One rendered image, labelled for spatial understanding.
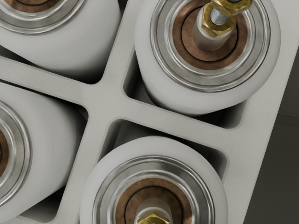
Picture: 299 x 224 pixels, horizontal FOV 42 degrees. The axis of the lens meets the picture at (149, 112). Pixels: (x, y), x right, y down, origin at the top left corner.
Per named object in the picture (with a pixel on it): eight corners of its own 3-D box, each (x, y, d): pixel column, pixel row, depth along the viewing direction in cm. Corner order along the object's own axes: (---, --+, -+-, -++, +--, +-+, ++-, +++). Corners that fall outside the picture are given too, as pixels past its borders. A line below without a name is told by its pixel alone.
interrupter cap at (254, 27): (291, 20, 25) (295, 17, 24) (223, 117, 25) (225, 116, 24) (194, -46, 25) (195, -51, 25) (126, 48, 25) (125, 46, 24)
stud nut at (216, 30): (240, 18, 22) (243, 13, 21) (222, 42, 22) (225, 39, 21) (211, -2, 22) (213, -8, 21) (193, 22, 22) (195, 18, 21)
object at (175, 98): (247, 63, 43) (315, 15, 25) (196, 135, 42) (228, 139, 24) (175, 14, 43) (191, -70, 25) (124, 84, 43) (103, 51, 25)
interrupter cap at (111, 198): (153, 301, 24) (153, 306, 24) (68, 214, 25) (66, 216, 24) (239, 214, 24) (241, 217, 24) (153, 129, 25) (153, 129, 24)
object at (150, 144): (154, 242, 42) (153, 327, 24) (91, 178, 42) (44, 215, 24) (216, 178, 42) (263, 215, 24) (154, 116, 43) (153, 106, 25)
